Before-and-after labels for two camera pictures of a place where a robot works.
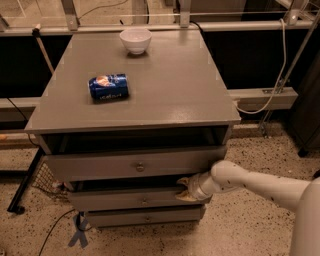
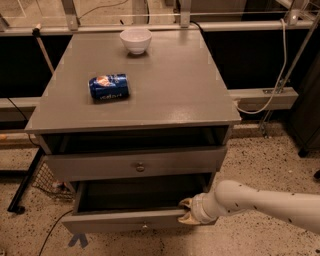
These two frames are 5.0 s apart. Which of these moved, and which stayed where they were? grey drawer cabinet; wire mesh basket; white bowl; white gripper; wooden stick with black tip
Moved: white gripper
Stayed: wire mesh basket; white bowl; wooden stick with black tip; grey drawer cabinet
